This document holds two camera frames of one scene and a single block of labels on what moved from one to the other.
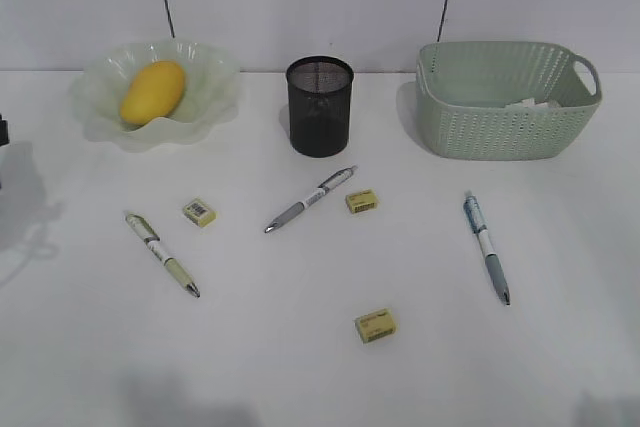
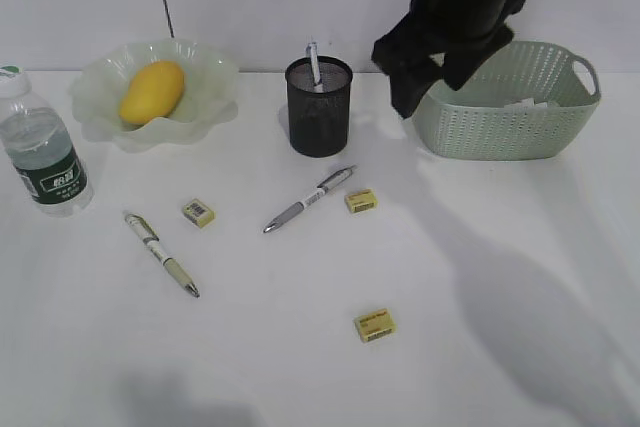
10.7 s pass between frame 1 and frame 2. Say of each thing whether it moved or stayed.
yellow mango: stayed
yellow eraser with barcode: stayed
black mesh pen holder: stayed
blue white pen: moved
